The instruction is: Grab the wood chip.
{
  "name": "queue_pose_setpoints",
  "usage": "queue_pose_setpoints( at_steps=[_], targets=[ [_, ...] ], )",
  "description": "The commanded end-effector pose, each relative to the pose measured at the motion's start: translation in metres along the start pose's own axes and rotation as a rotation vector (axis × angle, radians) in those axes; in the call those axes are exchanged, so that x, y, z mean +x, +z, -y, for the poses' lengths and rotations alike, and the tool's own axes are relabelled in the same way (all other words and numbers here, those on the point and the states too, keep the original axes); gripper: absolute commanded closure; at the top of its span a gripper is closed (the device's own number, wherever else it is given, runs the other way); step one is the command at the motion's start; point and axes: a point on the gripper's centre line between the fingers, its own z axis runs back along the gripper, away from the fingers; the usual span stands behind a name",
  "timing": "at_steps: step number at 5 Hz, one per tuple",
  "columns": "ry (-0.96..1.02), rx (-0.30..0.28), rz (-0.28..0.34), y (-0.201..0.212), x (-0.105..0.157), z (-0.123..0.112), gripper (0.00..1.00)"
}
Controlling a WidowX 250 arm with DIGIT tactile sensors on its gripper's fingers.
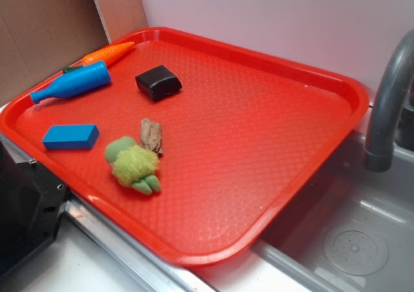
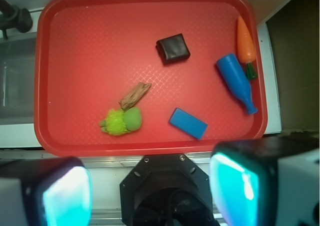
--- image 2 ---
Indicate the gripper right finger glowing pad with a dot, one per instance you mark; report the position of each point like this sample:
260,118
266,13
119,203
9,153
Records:
268,181

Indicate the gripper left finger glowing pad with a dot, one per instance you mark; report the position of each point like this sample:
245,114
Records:
55,191

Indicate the brown wood chip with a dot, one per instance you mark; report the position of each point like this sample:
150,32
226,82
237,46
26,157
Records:
134,95

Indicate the green plush toy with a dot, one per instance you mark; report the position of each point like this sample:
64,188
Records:
120,122

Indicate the blue plastic bottle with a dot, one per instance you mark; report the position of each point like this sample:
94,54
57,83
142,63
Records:
236,81

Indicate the blue rectangular block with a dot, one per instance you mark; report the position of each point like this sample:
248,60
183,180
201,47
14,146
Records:
188,123

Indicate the orange toy carrot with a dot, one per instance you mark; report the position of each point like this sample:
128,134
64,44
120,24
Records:
246,49

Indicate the red plastic tray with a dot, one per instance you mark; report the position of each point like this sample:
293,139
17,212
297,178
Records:
91,53

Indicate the grey toy sink basin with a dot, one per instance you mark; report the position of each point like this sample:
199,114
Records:
17,76

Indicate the dark brown square cushion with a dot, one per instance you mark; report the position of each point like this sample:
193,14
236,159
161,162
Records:
172,49

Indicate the grey sink faucet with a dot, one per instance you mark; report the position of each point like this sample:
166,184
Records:
12,17

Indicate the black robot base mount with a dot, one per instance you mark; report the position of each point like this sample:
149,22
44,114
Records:
166,190

